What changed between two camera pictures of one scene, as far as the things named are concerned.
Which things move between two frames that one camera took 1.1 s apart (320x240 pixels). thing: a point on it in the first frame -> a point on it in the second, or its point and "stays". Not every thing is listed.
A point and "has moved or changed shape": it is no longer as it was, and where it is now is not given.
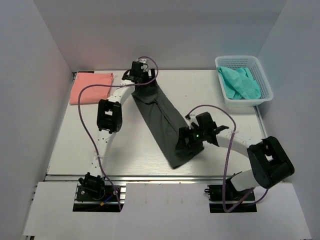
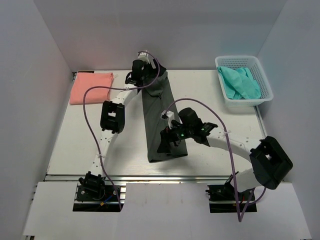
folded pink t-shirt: x=91 y=94 stays
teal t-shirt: x=239 y=84 stays
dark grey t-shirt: x=162 y=121 has moved or changed shape
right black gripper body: x=196 y=135 -> x=177 y=133
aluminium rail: x=61 y=178 stays
